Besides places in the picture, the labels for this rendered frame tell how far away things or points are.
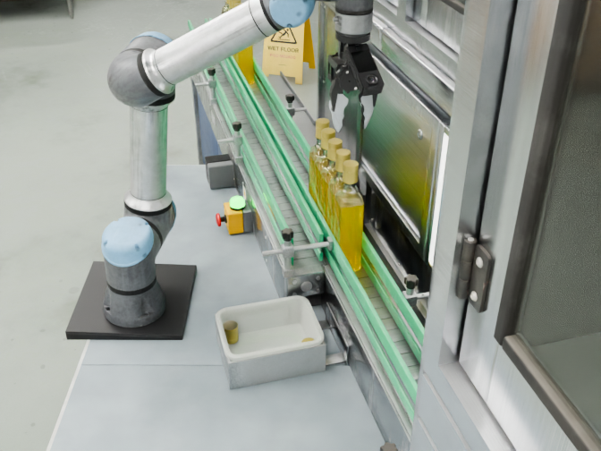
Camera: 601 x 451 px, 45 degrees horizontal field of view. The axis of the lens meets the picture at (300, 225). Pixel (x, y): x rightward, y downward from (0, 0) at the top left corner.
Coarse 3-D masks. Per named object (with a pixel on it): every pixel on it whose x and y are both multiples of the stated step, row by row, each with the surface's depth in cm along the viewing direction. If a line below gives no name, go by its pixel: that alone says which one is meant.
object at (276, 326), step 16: (256, 304) 168; (272, 304) 169; (288, 304) 171; (304, 304) 169; (224, 320) 168; (240, 320) 169; (256, 320) 170; (272, 320) 171; (288, 320) 173; (304, 320) 170; (224, 336) 159; (240, 336) 170; (256, 336) 170; (272, 336) 170; (288, 336) 170; (304, 336) 169; (320, 336) 159; (224, 352) 155; (240, 352) 165; (256, 352) 155; (272, 352) 155
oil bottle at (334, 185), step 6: (330, 180) 169; (336, 180) 167; (330, 186) 168; (336, 186) 166; (342, 186) 166; (330, 192) 169; (330, 198) 170; (330, 204) 170; (330, 210) 171; (330, 216) 172; (330, 222) 173; (330, 228) 174
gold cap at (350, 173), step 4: (348, 160) 160; (352, 160) 160; (344, 164) 159; (348, 164) 159; (352, 164) 159; (356, 164) 159; (344, 168) 159; (348, 168) 158; (352, 168) 158; (356, 168) 159; (344, 172) 159; (348, 172) 159; (352, 172) 159; (356, 172) 159; (344, 176) 160; (348, 176) 159; (352, 176) 159; (356, 176) 160; (344, 180) 160; (348, 180) 160; (352, 180) 160; (356, 180) 160
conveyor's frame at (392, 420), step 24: (216, 120) 251; (240, 168) 217; (240, 192) 223; (264, 216) 194; (264, 240) 193; (336, 288) 167; (336, 312) 167; (360, 336) 153; (360, 360) 154; (360, 384) 156; (384, 384) 142; (384, 408) 142; (384, 432) 145; (408, 432) 132
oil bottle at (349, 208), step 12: (336, 192) 164; (336, 204) 165; (348, 204) 162; (360, 204) 162; (336, 216) 166; (348, 216) 163; (360, 216) 164; (336, 228) 168; (348, 228) 165; (360, 228) 166; (336, 240) 169; (348, 240) 167; (360, 240) 168; (348, 252) 169; (360, 252) 170
